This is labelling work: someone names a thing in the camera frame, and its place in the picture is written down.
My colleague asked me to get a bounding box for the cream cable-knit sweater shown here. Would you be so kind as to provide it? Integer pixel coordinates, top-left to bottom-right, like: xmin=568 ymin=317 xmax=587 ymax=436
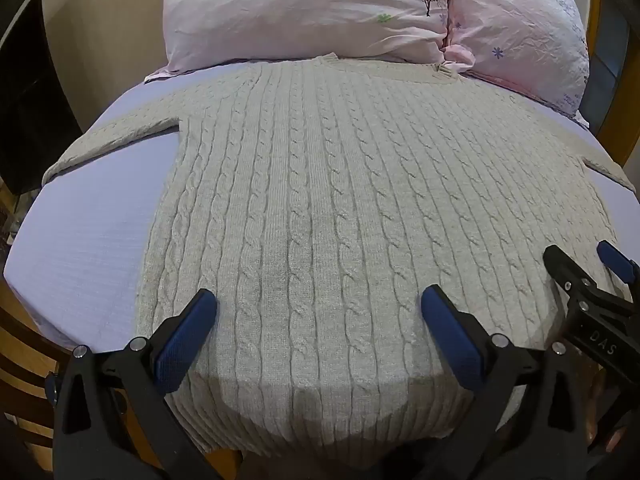
xmin=42 ymin=55 xmax=636 ymax=472

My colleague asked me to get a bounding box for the lavender bed sheet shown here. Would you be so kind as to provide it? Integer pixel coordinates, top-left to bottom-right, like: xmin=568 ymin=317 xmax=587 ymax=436
xmin=2 ymin=60 xmax=623 ymax=361

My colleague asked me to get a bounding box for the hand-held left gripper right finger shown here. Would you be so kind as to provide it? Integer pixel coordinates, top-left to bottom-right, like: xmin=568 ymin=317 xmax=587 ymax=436
xmin=420 ymin=284 xmax=594 ymax=480

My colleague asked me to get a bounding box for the pink floral pillow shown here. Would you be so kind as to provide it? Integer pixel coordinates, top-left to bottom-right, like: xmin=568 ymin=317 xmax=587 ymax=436
xmin=144 ymin=0 xmax=477 ymax=84
xmin=444 ymin=0 xmax=592 ymax=127

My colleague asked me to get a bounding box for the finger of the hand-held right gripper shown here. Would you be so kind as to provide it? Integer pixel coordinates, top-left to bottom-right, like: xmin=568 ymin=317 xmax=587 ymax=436
xmin=543 ymin=244 xmax=597 ymax=317
xmin=596 ymin=240 xmax=640 ymax=307

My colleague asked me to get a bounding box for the dark cabinet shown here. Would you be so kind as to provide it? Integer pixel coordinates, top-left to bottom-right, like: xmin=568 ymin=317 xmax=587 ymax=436
xmin=0 ymin=0 xmax=82 ymax=196

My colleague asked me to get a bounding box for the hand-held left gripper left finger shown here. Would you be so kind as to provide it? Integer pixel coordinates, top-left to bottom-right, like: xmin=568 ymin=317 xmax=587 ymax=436
xmin=48 ymin=288 xmax=222 ymax=480

